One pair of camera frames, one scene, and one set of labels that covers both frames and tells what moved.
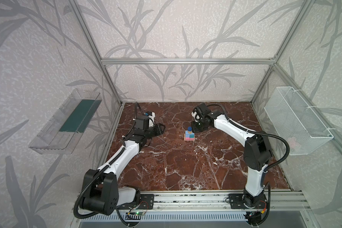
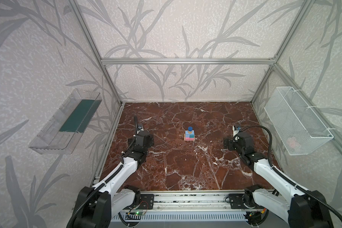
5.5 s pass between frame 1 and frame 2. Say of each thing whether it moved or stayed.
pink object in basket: stayed
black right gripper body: moved
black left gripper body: moved
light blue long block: stayed
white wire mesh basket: stayed
